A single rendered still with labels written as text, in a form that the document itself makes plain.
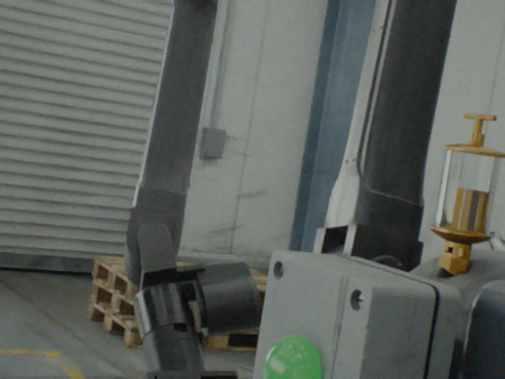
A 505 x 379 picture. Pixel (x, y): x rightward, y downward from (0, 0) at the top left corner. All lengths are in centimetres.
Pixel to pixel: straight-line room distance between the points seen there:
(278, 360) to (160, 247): 63
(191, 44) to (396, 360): 83
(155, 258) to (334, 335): 63
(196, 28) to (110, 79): 717
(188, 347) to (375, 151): 35
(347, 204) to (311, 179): 863
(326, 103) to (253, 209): 124
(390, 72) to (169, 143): 41
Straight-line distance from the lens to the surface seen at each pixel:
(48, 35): 817
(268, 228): 924
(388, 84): 74
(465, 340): 41
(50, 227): 829
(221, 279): 103
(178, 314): 100
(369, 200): 71
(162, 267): 100
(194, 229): 886
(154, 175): 107
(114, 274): 628
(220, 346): 628
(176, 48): 117
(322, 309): 39
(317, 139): 935
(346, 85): 901
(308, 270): 40
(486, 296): 40
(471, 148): 44
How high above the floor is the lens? 138
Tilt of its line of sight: 3 degrees down
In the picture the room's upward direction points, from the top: 9 degrees clockwise
